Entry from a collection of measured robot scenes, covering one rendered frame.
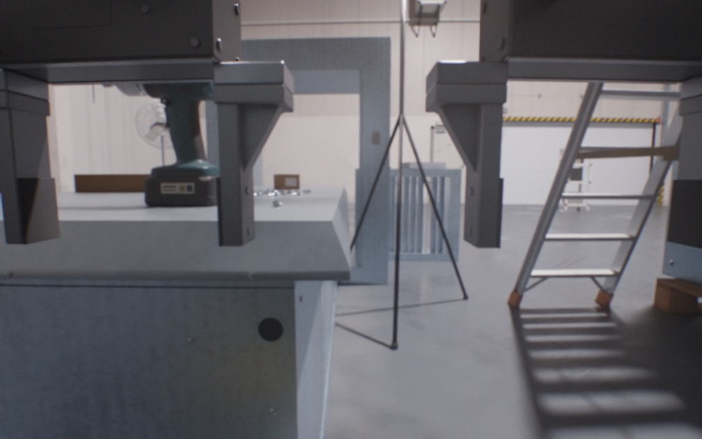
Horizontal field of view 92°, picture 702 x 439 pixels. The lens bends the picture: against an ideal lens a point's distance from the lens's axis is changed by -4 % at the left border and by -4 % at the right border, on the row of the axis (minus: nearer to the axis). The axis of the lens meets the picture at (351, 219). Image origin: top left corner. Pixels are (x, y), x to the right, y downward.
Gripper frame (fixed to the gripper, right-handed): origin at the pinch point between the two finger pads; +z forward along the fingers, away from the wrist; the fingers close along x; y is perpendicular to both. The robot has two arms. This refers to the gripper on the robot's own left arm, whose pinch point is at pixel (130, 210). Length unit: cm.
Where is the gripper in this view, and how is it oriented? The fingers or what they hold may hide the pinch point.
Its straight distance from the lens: 25.4
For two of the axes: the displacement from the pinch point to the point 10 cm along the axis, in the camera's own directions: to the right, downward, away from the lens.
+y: 0.2, -1.2, 9.9
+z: 0.0, 9.9, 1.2
